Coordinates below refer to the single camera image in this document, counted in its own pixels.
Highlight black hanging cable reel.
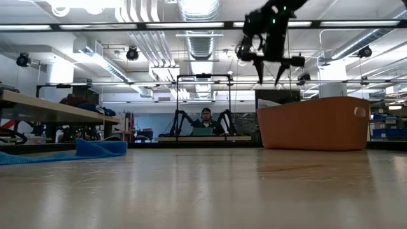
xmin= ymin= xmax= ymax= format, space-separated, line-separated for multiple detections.
xmin=358 ymin=46 xmax=373 ymax=59
xmin=16 ymin=52 xmax=32 ymax=67
xmin=297 ymin=73 xmax=312 ymax=87
xmin=126 ymin=46 xmax=140 ymax=61

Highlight clear plastic zip bag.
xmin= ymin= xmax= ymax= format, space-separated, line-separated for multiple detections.
xmin=256 ymin=98 xmax=281 ymax=109

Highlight thin hanging cable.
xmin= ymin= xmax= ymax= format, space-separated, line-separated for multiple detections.
xmin=286 ymin=68 xmax=293 ymax=98

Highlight dark clothing pile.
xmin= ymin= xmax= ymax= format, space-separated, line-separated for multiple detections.
xmin=60 ymin=94 xmax=117 ymax=117

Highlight black overhead light bar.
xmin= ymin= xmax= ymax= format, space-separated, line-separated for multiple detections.
xmin=0 ymin=19 xmax=407 ymax=32

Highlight distant overhead light rail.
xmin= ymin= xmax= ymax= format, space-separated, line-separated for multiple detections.
xmin=36 ymin=80 xmax=407 ymax=87

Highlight blue storage bins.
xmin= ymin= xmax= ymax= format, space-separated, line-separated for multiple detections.
xmin=370 ymin=113 xmax=407 ymax=139

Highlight blue cart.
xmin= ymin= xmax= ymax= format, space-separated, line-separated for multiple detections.
xmin=135 ymin=128 xmax=154 ymax=143

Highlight distant black rig frame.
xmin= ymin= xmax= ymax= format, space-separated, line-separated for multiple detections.
xmin=176 ymin=73 xmax=232 ymax=137

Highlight blue elastic bandage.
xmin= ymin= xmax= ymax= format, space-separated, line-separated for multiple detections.
xmin=0 ymin=138 xmax=128 ymax=165

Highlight distant wooden table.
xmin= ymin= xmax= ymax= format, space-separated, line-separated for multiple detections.
xmin=157 ymin=135 xmax=252 ymax=142

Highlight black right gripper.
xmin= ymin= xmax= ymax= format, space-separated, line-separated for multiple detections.
xmin=236 ymin=25 xmax=306 ymax=87

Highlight person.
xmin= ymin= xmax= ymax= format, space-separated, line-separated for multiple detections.
xmin=192 ymin=107 xmax=225 ymax=136

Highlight orange plastic bin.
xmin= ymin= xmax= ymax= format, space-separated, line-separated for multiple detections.
xmin=256 ymin=96 xmax=371 ymax=151

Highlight teal laptop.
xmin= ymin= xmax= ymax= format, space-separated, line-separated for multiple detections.
xmin=192 ymin=127 xmax=214 ymax=137

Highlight red and white rack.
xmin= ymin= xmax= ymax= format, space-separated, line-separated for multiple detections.
xmin=125 ymin=111 xmax=135 ymax=143

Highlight wooden workbench with grey frame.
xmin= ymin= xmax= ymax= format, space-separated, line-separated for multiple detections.
xmin=0 ymin=88 xmax=121 ymax=144

